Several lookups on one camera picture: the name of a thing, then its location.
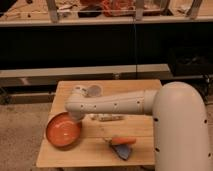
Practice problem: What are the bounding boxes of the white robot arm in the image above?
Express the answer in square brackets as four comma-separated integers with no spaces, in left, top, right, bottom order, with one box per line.
[65,82,213,171]

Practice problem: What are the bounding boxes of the clear plastic cup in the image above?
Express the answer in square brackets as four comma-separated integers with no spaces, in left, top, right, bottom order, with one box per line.
[87,85,102,97]

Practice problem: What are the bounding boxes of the grey metal bench rail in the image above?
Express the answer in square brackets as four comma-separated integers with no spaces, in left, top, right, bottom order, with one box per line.
[0,64,170,87]

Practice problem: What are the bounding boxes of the blue sponge cloth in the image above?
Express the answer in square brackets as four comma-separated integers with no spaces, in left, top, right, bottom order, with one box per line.
[112,144,132,160]

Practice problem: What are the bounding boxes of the orange handled scraper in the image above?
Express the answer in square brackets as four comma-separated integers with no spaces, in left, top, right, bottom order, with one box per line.
[104,137,137,145]

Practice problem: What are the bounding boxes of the wooden table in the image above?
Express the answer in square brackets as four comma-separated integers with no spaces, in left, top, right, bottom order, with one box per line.
[36,80,161,168]

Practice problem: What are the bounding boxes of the white plastic bottle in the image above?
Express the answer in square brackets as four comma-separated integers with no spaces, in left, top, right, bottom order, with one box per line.
[89,114,124,122]

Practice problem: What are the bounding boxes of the orange ceramic bowl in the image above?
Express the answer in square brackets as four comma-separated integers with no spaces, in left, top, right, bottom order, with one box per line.
[45,112,82,148]

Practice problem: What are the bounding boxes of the black hanging cable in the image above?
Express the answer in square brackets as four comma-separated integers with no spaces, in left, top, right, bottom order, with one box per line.
[132,16,139,80]

